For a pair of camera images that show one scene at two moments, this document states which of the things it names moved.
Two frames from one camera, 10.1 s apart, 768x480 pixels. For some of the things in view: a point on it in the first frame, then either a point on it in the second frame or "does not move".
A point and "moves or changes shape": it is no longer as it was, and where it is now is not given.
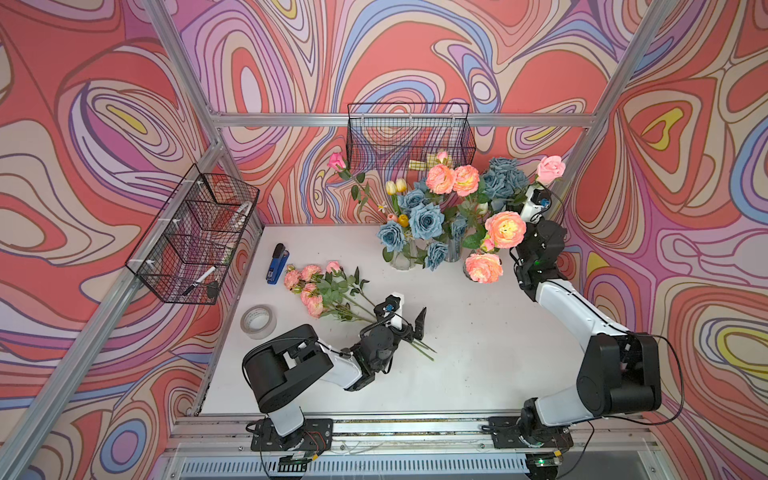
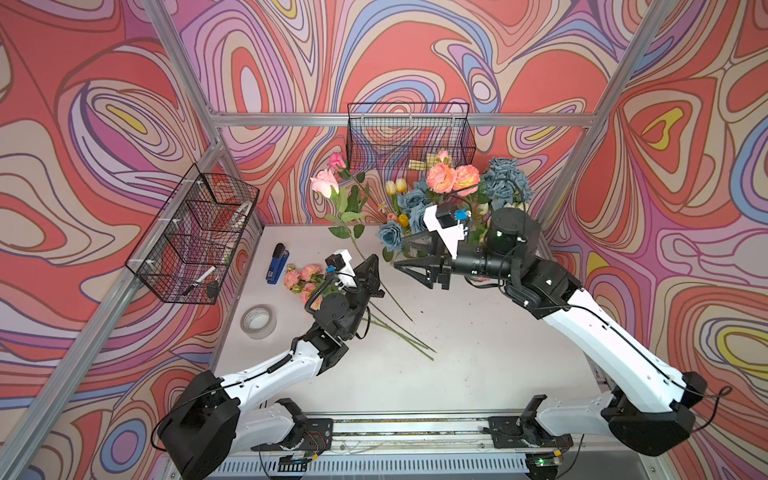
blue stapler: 280,258 does not move
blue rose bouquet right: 503,180 does not move
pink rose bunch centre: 442,179 does not move
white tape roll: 258,321 does not move
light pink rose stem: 335,268 moves or changes shape
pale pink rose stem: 550,168 -> 325,182
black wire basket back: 393,137 does not move
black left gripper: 418,326 -> 367,283
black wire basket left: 186,251 does not move
